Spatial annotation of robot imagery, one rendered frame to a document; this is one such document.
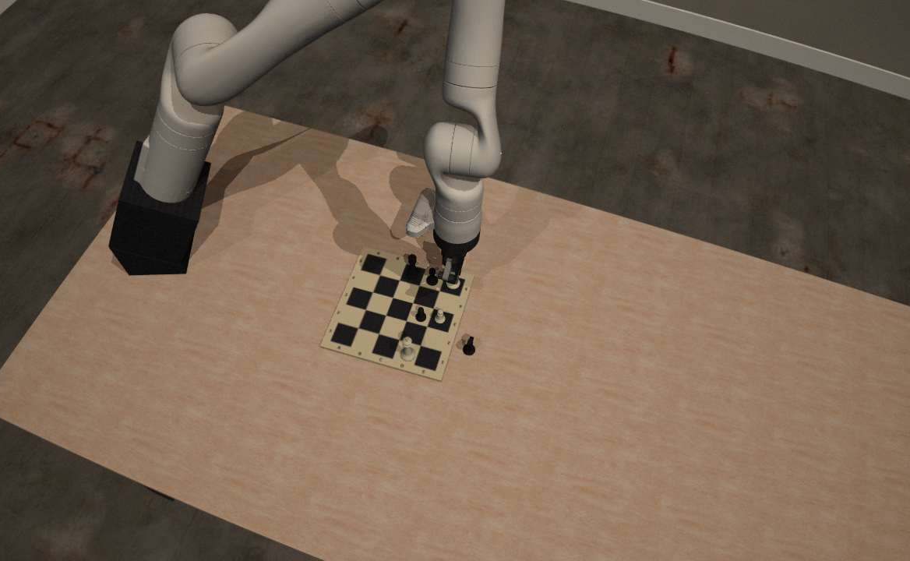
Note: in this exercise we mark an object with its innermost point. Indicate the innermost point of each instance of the black and cream chessboard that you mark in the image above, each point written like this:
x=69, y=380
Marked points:
x=378, y=309

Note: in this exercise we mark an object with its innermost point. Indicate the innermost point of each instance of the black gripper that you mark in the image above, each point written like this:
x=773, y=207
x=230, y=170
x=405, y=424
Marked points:
x=453, y=257

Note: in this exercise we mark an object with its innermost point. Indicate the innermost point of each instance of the white chess king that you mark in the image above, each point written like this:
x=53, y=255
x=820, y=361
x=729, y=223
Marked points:
x=407, y=353

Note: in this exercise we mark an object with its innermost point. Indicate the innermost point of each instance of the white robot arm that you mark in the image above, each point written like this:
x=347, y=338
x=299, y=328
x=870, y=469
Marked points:
x=215, y=63

